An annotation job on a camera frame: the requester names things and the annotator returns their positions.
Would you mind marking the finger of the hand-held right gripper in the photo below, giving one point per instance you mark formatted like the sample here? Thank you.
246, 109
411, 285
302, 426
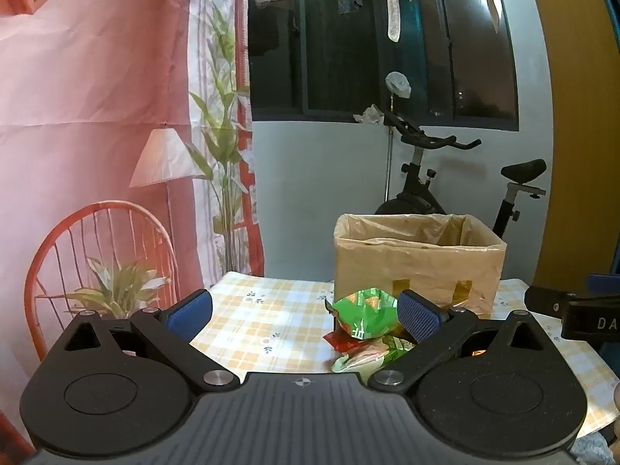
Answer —
605, 283
547, 302

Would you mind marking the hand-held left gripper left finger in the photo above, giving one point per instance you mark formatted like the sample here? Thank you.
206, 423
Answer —
191, 312

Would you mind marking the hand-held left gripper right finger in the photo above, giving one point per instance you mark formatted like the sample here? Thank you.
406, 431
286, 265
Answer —
419, 317

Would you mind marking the brown cardboard box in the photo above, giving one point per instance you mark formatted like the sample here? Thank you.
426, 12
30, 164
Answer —
416, 271

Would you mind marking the green cracker snack packet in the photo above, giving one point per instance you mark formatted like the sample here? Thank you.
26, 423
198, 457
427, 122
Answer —
363, 317

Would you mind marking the light green vegetable snack packet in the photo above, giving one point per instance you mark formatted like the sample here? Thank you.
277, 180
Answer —
368, 358

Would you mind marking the red snack packet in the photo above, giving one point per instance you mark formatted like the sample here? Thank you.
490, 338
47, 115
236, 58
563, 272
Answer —
341, 342

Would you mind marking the orange snack packet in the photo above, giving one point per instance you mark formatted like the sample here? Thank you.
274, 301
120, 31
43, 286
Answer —
477, 351

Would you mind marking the black exercise bike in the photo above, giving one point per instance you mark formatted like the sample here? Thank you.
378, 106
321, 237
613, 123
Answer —
416, 198

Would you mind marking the metal pole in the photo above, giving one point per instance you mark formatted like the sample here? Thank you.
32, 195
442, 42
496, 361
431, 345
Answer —
390, 164

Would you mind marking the wooden door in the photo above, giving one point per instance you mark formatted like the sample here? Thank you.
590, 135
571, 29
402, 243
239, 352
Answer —
571, 131

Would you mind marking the crumpled white tissue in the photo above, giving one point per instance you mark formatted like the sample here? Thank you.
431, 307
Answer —
370, 115

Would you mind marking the white plastic bag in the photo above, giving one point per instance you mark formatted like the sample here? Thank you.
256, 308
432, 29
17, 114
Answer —
398, 85

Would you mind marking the dark glass window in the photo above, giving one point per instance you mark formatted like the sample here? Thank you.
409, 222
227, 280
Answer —
339, 58

